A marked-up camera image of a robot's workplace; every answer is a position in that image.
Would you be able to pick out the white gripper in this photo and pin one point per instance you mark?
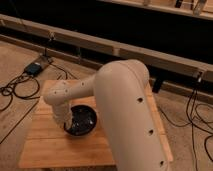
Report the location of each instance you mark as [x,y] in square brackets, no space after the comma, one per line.
[62,115]

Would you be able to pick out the black ceramic bowl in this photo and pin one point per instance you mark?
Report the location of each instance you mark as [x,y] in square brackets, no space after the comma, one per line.
[84,119]

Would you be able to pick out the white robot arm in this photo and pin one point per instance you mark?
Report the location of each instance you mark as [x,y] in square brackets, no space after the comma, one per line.
[119,91]

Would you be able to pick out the black power adapter box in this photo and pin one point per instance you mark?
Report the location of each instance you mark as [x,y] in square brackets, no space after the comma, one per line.
[33,69]

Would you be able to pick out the wooden shelf rail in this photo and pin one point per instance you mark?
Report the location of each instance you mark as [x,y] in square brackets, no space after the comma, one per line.
[153,58]

